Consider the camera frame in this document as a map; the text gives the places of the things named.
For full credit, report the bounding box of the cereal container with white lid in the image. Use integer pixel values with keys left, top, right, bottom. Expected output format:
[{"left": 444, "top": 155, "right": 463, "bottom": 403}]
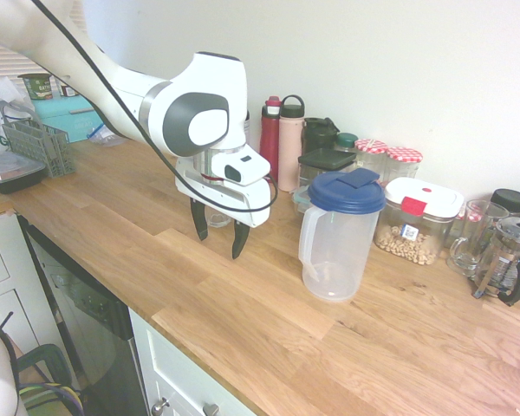
[{"left": 374, "top": 176, "right": 466, "bottom": 267}]

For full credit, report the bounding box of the jar with red checkered lid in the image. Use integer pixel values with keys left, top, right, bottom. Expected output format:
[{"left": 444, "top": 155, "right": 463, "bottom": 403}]
[
  {"left": 383, "top": 146, "right": 423, "bottom": 185},
  {"left": 354, "top": 138, "right": 389, "bottom": 181}
]

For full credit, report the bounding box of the jar with black lid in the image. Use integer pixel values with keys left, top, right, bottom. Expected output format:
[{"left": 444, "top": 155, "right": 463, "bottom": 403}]
[{"left": 489, "top": 188, "right": 520, "bottom": 218}]

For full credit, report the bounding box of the clear drinking glass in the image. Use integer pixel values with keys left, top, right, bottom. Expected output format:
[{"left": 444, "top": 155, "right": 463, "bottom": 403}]
[{"left": 205, "top": 204, "right": 234, "bottom": 230}]

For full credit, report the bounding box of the dark green shaker bottle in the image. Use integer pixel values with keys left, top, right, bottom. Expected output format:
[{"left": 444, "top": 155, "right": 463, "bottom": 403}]
[{"left": 302, "top": 116, "right": 341, "bottom": 155}]

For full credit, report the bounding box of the square container with black lid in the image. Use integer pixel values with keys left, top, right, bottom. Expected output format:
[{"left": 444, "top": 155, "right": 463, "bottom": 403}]
[{"left": 297, "top": 147, "right": 358, "bottom": 188}]

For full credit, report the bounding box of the jar with green lid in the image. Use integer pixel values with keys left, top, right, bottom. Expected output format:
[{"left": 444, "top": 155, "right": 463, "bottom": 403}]
[{"left": 333, "top": 132, "right": 360, "bottom": 153}]

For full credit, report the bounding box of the clear zip plastic bag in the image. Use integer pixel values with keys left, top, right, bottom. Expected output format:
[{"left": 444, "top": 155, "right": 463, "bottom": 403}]
[{"left": 86, "top": 122, "right": 129, "bottom": 149}]

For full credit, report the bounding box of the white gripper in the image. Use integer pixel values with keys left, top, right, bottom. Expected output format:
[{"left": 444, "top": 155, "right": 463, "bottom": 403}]
[{"left": 174, "top": 156, "right": 273, "bottom": 261}]

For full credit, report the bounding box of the coloured cable bundle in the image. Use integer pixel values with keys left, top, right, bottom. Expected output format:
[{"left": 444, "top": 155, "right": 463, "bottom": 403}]
[{"left": 16, "top": 380, "right": 87, "bottom": 413}]

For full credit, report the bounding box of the clear container with blue latches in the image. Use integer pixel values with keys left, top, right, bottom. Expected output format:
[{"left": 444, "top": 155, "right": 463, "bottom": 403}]
[{"left": 291, "top": 185, "right": 314, "bottom": 216}]

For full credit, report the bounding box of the green oat cup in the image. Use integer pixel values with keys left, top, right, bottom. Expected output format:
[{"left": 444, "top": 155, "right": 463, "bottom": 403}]
[{"left": 17, "top": 72, "right": 54, "bottom": 102}]

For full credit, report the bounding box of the black food container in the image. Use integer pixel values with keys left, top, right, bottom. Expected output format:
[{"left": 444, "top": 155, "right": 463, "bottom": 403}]
[{"left": 0, "top": 154, "right": 48, "bottom": 195}]

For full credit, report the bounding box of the black dishwasher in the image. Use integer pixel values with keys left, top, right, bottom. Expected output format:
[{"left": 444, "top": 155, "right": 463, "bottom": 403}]
[{"left": 16, "top": 214, "right": 151, "bottom": 416}]

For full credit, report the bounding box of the clear pitcher with blue lid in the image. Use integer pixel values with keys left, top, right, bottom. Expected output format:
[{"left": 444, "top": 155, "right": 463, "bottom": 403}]
[{"left": 297, "top": 168, "right": 387, "bottom": 303}]

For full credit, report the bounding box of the clear glass mug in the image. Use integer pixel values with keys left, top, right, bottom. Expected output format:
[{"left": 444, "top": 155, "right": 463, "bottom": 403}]
[{"left": 446, "top": 198, "right": 510, "bottom": 276}]

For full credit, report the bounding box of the window blind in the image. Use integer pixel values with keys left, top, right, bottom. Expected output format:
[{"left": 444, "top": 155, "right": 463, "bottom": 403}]
[{"left": 0, "top": 36, "right": 43, "bottom": 94}]

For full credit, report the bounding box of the brown white snack cup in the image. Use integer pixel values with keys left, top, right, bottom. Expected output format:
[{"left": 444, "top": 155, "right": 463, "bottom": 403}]
[{"left": 54, "top": 77, "right": 81, "bottom": 99}]

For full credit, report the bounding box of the pink water bottle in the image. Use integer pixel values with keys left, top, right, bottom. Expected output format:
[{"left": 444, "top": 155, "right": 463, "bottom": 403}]
[{"left": 277, "top": 94, "right": 307, "bottom": 192}]

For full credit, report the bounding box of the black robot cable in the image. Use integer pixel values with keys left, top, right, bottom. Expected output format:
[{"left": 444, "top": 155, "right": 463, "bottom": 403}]
[{"left": 29, "top": 0, "right": 280, "bottom": 214}]

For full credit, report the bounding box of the dark green metal frame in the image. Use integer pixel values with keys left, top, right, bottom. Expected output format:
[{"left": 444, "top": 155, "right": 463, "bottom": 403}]
[{"left": 13, "top": 343, "right": 75, "bottom": 391}]

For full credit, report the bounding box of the white side cabinet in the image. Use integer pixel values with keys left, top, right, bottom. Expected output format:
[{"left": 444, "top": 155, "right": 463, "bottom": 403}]
[{"left": 0, "top": 213, "right": 73, "bottom": 378}]

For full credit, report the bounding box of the white cabinet under counter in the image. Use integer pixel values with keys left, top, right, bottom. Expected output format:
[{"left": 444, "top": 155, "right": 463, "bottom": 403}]
[{"left": 127, "top": 308, "right": 262, "bottom": 416}]

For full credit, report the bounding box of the grey cutlery basket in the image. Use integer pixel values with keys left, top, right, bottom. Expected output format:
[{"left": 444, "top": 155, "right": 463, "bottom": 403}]
[{"left": 0, "top": 100, "right": 77, "bottom": 179}]

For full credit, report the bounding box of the glass French press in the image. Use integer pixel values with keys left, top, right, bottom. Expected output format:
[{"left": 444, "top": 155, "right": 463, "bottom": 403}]
[{"left": 471, "top": 210, "right": 520, "bottom": 307}]

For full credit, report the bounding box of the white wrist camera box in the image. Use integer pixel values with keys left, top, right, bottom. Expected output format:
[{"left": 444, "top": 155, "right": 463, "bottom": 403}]
[{"left": 207, "top": 145, "right": 272, "bottom": 187}]

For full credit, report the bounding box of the teal bread box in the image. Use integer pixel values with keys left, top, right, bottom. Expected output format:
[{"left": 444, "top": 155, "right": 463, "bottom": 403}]
[{"left": 31, "top": 94, "right": 110, "bottom": 145}]

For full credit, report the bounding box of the red water bottle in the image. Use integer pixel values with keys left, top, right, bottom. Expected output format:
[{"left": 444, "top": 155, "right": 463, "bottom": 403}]
[{"left": 259, "top": 95, "right": 283, "bottom": 185}]

